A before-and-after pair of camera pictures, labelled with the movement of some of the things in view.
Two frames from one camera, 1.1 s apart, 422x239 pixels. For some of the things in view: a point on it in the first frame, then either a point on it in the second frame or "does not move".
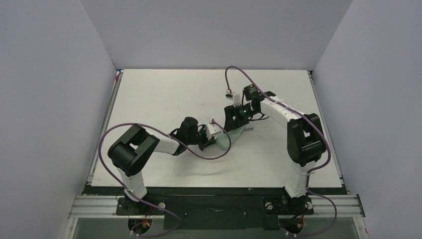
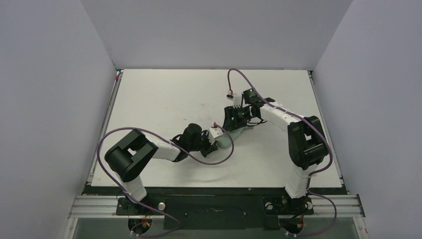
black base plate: (218, 212) does not move
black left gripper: (204, 141) to (207, 145)
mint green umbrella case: (222, 141) does not move
